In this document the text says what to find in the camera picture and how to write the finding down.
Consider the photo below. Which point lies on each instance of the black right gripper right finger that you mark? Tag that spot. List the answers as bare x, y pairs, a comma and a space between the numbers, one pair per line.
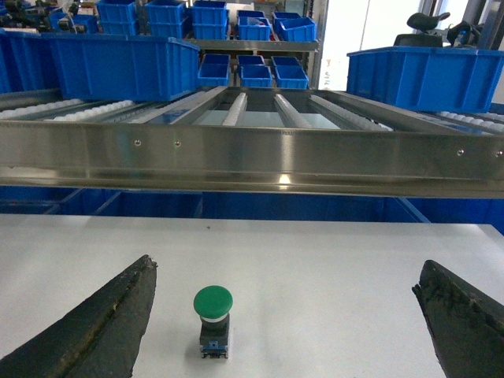
465, 324

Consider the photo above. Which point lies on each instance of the stainless steel roller shelf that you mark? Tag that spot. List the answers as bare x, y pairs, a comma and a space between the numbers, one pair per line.
245, 139

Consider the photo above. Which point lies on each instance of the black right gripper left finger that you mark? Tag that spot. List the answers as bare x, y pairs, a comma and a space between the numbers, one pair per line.
100, 337

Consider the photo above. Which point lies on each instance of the green mushroom push button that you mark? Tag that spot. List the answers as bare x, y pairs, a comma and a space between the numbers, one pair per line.
213, 305

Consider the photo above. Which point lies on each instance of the large blue bin left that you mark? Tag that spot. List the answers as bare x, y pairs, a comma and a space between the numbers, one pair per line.
140, 68

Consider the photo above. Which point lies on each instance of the small blue bin row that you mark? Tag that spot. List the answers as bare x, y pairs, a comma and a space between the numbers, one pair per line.
252, 70

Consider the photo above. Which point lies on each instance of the large blue bin right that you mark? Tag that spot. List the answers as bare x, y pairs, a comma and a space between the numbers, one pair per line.
426, 79

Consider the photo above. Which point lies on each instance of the blue bin far left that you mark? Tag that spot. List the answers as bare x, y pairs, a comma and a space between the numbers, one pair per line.
27, 63

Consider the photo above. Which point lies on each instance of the black office chair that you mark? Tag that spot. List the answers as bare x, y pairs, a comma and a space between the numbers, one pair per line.
425, 25

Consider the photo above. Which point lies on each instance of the large blue bin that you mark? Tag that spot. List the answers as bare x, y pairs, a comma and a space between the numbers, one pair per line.
140, 68
426, 79

